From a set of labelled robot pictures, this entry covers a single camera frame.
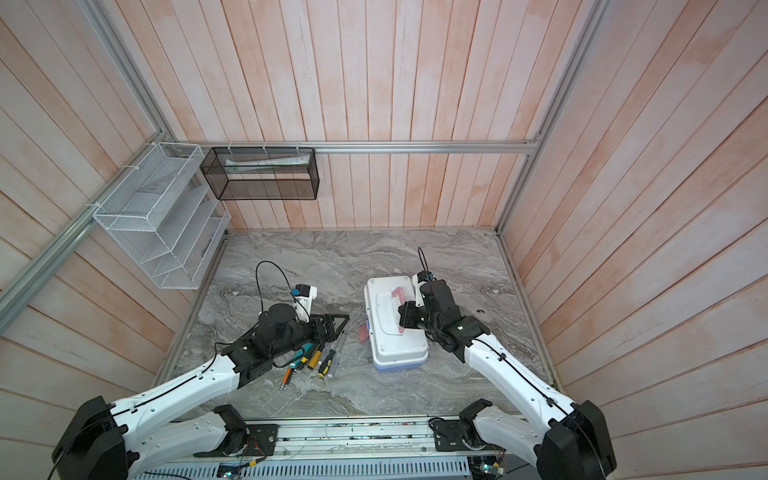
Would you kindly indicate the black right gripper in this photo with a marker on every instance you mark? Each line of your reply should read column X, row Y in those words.
column 407, row 309

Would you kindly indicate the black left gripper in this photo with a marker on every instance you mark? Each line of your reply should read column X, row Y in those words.
column 316, row 323

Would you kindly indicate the white and blue tool box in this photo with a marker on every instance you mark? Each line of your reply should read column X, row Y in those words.
column 393, row 347

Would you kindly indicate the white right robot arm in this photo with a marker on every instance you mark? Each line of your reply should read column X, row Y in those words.
column 561, row 438

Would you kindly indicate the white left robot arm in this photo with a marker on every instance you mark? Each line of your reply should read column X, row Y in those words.
column 86, row 452

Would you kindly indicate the teal utility knife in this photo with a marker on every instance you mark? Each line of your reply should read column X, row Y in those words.
column 302, row 356

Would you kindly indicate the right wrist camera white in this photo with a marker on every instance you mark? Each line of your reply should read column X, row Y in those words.
column 420, row 278

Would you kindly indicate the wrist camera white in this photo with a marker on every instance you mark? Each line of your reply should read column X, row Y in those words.
column 420, row 278
column 303, row 296

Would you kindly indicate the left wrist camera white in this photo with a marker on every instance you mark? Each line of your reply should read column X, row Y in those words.
column 303, row 296

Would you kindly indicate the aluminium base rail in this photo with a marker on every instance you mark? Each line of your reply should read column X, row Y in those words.
column 360, row 438

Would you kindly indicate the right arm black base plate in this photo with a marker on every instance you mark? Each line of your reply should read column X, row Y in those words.
column 453, row 435

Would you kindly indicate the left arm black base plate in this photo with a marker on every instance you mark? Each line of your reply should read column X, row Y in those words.
column 257, row 440

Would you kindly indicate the white ventilated cable duct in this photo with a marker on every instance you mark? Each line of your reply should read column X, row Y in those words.
column 441, row 467

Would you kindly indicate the aluminium frame horizontal bar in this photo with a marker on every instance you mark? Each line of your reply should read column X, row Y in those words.
column 389, row 146

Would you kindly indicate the black wire mesh basket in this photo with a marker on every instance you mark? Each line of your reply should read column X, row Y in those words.
column 262, row 173

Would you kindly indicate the white wire mesh shelf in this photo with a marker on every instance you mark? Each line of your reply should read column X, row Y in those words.
column 170, row 227

